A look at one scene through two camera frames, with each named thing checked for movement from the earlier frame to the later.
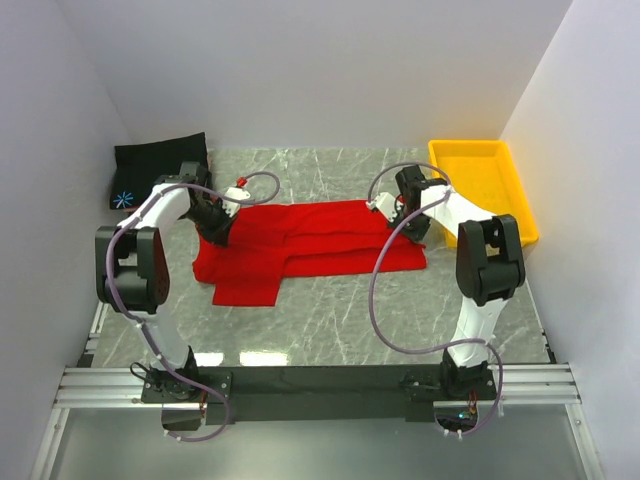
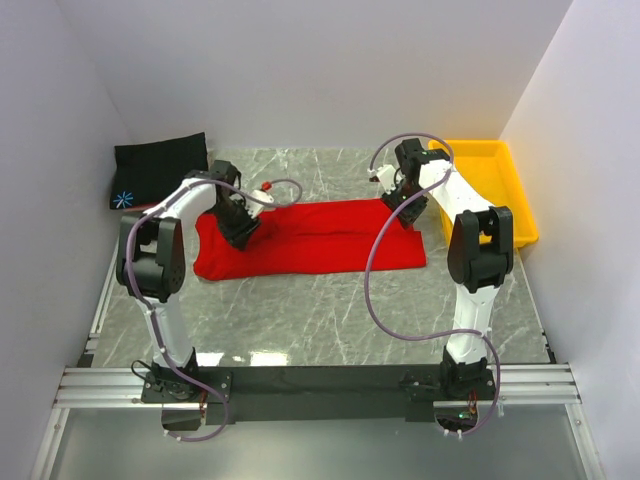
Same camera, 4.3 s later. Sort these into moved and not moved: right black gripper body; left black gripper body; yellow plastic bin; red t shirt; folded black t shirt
Moved: left black gripper body; right black gripper body; red t shirt
Not moved: folded black t shirt; yellow plastic bin
